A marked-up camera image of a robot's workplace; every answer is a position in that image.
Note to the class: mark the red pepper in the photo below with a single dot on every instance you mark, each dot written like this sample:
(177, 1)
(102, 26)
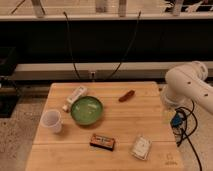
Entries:
(127, 96)

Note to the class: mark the green bowl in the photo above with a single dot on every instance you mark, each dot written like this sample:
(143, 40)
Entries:
(86, 110)

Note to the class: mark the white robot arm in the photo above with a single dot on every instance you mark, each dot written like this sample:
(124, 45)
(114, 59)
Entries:
(187, 81)

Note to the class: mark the white plastic cup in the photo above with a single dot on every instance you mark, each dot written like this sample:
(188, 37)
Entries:
(51, 119)

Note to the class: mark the black box at left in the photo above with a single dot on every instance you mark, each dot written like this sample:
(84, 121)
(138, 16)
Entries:
(8, 64)

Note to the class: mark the blue connector box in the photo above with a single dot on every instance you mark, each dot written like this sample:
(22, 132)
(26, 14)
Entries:
(176, 120)

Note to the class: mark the white wall outlet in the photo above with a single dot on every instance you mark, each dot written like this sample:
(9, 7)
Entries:
(92, 75)

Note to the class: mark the orange black box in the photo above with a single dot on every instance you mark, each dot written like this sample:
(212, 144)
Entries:
(102, 142)

